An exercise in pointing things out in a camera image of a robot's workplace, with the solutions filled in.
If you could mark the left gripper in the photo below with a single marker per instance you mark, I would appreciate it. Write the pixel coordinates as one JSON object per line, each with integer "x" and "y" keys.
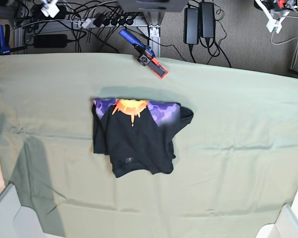
{"x": 278, "y": 9}

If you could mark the dark navy T-shirt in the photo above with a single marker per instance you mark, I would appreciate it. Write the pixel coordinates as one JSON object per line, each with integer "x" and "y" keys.
{"x": 137, "y": 134}

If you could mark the black power adapter two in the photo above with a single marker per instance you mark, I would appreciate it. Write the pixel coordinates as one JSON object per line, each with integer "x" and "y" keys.
{"x": 207, "y": 20}

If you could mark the black power adapter one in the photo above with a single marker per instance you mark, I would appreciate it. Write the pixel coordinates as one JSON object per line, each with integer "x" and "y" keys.
{"x": 191, "y": 26}

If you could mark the white power strip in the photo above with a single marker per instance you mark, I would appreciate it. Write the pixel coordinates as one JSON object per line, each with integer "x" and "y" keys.
{"x": 106, "y": 21}

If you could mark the blue orange bar clamp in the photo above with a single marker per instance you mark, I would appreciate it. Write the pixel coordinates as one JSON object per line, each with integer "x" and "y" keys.
{"x": 147, "y": 56}

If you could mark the light green table cloth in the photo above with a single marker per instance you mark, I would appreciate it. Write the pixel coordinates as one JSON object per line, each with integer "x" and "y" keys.
{"x": 236, "y": 163}

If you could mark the white bin lower right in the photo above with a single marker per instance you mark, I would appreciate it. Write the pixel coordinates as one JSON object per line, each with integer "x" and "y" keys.
{"x": 286, "y": 225}

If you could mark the white bin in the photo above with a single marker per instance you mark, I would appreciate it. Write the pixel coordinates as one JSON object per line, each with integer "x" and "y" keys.
{"x": 286, "y": 225}
{"x": 17, "y": 221}

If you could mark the black power brick left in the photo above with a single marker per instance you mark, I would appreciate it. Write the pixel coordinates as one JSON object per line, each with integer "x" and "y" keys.
{"x": 50, "y": 41}

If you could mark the blue clamp at left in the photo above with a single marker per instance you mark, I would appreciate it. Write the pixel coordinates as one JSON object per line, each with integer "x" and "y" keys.
{"x": 5, "y": 48}

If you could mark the white bin lower left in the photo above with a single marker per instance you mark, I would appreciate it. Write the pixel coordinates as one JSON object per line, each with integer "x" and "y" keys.
{"x": 17, "y": 221}

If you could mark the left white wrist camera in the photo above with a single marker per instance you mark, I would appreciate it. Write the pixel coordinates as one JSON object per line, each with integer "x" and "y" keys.
{"x": 275, "y": 25}

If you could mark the aluminium frame post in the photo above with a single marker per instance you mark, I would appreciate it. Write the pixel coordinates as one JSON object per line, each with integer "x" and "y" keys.
{"x": 154, "y": 21}

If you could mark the black camera mount top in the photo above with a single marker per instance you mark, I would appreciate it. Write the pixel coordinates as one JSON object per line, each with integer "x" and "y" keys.
{"x": 152, "y": 5}

